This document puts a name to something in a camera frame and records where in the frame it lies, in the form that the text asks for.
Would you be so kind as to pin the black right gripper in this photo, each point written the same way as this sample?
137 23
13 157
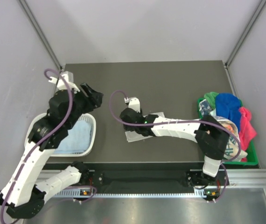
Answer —
128 128

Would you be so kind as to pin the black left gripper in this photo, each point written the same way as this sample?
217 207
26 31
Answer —
94 101

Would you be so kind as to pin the light blue towel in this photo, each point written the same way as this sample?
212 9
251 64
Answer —
78 139

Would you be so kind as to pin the orange teal printed cloth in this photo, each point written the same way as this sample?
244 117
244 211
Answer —
232 145

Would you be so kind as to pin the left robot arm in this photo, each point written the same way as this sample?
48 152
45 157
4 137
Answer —
23 197

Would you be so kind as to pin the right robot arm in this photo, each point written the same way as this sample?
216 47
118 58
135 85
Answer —
208 133

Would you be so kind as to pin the white perforated plastic basket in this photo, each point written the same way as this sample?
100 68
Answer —
89 119

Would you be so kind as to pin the patterned white blue cloth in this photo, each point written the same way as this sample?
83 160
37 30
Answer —
204 108

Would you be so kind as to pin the green cloth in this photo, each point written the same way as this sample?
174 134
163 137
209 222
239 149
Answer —
211 98

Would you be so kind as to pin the royal blue cloth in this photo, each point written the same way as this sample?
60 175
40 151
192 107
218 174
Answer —
227 106

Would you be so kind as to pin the pink cloth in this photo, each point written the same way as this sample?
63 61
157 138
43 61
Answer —
246 134

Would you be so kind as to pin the green plastic tray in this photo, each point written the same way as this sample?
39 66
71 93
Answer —
248 156

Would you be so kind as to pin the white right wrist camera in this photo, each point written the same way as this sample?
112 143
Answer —
133 105

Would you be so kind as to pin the black table front rail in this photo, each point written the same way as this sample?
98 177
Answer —
185 173

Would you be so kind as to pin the aluminium frame left post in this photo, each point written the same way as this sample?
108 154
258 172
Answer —
37 28

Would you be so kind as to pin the aluminium frame post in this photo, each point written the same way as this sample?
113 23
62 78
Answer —
249 26
37 28

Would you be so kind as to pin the aluminium frame right post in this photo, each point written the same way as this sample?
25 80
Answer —
249 26

